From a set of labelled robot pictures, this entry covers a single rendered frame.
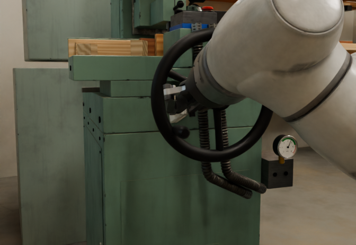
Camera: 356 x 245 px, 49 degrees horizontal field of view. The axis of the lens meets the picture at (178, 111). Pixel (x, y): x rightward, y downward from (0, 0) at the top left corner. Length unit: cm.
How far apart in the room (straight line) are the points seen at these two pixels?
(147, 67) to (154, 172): 27
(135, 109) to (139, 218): 28
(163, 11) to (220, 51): 69
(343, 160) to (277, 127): 387
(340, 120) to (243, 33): 13
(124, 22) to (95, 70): 40
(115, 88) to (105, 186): 24
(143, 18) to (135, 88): 33
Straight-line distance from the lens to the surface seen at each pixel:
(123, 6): 132
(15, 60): 337
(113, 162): 98
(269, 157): 113
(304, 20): 37
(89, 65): 95
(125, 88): 96
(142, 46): 97
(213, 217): 110
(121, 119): 96
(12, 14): 339
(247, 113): 108
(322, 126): 43
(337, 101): 43
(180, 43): 80
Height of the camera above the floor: 87
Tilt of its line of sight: 6 degrees down
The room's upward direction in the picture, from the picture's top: straight up
